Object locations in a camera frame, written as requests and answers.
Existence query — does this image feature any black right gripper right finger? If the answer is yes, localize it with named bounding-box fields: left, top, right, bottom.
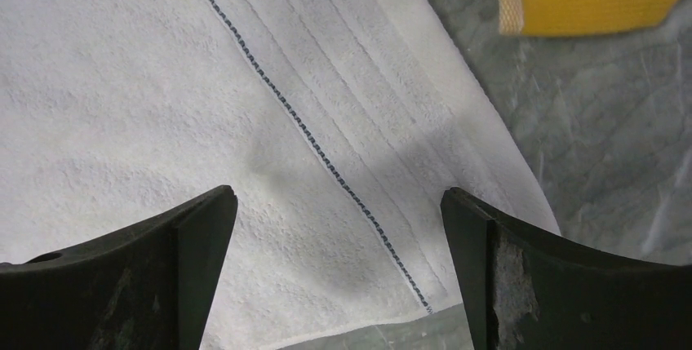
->
left=441, top=188, right=691, bottom=349

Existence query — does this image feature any white towel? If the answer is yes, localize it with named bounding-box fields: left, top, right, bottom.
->
left=1, top=0, right=559, bottom=349

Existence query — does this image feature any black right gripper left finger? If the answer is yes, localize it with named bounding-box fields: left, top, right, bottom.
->
left=1, top=185, right=237, bottom=349

